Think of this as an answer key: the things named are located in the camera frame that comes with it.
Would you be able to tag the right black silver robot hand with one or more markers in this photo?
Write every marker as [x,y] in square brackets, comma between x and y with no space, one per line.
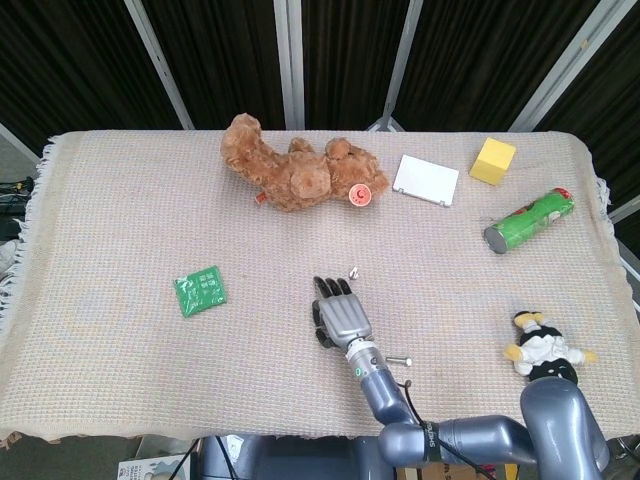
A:
[345,317]

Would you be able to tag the steel bolt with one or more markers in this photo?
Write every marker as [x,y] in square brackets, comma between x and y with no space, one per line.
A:
[398,360]
[353,274]

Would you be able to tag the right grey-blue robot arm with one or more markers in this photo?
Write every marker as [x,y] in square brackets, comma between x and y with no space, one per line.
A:
[380,395]

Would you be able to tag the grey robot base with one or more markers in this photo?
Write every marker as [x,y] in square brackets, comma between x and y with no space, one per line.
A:
[300,457]

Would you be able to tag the round red hang tag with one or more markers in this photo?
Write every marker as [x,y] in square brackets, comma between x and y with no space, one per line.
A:
[359,195]

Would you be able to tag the green foil sachet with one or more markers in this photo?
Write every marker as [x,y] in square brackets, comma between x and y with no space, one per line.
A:
[200,291]

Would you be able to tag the white flat plastic case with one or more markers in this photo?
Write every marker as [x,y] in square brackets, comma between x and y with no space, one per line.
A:
[425,179]

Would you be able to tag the brown teddy bear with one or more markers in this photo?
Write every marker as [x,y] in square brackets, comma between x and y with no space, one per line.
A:
[280,170]

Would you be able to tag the brown cardboard box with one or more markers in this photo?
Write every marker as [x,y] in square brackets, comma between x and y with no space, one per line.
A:
[450,472]

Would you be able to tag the black white plush doll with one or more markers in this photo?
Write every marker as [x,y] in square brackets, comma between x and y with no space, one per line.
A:
[542,347]

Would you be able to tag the beige woven tablecloth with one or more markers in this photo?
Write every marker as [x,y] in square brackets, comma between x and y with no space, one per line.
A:
[150,375]

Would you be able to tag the green chips can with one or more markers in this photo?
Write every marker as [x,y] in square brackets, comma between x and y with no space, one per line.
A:
[530,220]

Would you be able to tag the yellow foam cube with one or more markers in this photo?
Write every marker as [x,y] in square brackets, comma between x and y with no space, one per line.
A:
[490,165]

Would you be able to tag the printed white booklet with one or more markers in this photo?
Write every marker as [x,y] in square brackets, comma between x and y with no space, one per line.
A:
[150,470]

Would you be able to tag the black curtain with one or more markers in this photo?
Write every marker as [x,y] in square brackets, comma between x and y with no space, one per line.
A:
[225,50]

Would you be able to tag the grey metal frame post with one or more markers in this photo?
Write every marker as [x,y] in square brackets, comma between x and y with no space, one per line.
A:
[17,142]
[625,210]
[570,60]
[400,60]
[157,65]
[290,60]

